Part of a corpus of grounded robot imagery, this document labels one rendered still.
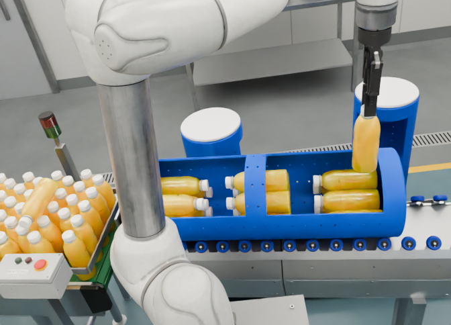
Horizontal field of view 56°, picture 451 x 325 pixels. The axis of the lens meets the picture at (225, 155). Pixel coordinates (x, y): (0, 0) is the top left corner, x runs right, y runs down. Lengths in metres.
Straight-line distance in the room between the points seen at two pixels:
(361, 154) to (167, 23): 0.77
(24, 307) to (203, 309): 1.04
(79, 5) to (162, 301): 0.58
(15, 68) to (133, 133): 4.53
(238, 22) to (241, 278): 1.03
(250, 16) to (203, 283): 0.53
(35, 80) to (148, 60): 4.71
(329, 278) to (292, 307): 0.39
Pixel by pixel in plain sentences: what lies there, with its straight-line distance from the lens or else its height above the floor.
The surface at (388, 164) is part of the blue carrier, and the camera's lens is 1.35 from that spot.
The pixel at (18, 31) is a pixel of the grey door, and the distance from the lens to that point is 5.13.
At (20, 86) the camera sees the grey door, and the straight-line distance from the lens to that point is 5.43.
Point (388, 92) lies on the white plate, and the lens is 2.12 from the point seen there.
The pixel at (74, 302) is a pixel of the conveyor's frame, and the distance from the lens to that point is 1.70.
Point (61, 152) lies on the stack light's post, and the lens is 1.99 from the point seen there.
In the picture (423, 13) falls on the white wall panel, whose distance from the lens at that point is 5.15.
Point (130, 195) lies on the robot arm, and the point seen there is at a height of 1.49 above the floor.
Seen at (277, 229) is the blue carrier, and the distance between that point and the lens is 1.35.
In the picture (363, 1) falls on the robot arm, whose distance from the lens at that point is 1.05.
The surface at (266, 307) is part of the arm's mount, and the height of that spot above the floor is 1.07.
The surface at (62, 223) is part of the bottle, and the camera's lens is 1.62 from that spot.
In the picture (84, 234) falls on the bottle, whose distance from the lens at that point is 1.57.
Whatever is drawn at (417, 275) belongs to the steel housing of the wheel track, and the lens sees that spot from 1.57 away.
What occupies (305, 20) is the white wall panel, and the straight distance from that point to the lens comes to 4.79.
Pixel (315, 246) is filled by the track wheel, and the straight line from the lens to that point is 1.46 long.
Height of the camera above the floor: 2.06
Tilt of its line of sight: 36 degrees down
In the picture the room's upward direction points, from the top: 10 degrees counter-clockwise
